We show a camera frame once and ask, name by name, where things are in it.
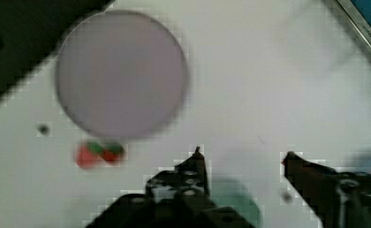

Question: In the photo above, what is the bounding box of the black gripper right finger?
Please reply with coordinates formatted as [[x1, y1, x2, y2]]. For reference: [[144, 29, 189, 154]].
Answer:
[[282, 151, 371, 228]]

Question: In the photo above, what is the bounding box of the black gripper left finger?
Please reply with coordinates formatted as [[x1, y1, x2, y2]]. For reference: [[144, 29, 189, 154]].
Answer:
[[85, 148, 256, 228]]

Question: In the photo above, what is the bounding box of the green mug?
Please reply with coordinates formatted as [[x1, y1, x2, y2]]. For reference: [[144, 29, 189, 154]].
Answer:
[[210, 176, 262, 228]]

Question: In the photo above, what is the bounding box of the red strawberry toy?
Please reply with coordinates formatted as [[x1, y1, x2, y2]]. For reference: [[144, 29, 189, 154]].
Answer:
[[76, 142, 103, 168], [89, 142, 125, 164]]

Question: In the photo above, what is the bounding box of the grey round plate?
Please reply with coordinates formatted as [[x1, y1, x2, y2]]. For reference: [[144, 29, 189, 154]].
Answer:
[[54, 10, 189, 139]]

